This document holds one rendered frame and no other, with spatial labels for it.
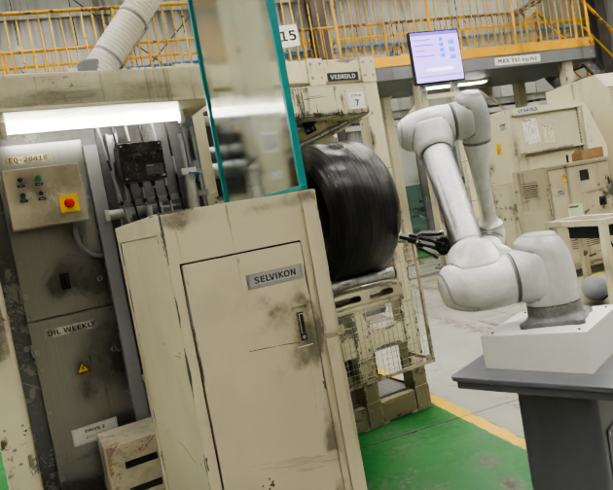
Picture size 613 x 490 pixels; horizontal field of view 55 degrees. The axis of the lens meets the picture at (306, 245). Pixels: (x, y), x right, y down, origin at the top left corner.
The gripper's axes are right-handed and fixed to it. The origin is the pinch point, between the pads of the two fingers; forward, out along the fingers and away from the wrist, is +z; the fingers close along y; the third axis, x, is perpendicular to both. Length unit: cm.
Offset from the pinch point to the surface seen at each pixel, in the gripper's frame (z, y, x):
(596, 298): -132, 127, 214
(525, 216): -90, 169, 442
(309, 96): 59, -38, 42
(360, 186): 20.7, -21.8, -8.8
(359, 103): 39, -34, 60
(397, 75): 113, 81, 657
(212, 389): 26, -16, -124
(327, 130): 53, -19, 56
